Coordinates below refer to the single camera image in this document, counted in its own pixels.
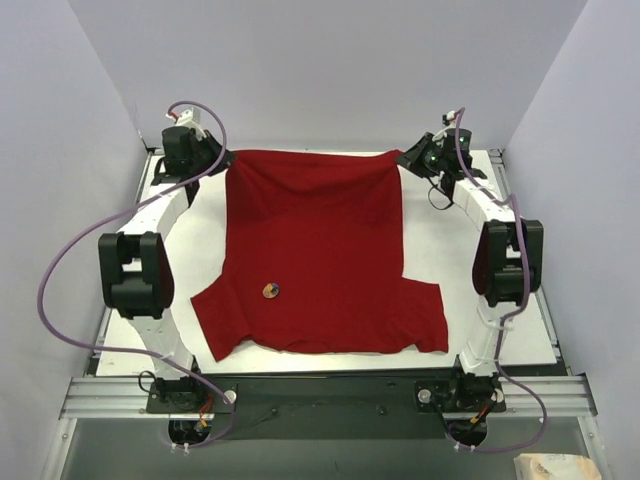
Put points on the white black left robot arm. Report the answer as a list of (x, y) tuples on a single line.
[(137, 280)]

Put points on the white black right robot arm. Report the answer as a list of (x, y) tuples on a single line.
[(507, 267)]

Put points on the round brooch badge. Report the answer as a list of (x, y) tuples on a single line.
[(271, 290)]

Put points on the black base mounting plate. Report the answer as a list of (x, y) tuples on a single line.
[(343, 405)]

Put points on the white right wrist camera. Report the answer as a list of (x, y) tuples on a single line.
[(449, 122)]

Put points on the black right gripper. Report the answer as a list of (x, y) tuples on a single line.
[(413, 157)]

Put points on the red t-shirt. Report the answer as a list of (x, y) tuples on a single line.
[(328, 229)]

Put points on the beige tissue pack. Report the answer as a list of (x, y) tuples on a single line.
[(538, 466)]

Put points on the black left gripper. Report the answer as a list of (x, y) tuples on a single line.
[(216, 153)]

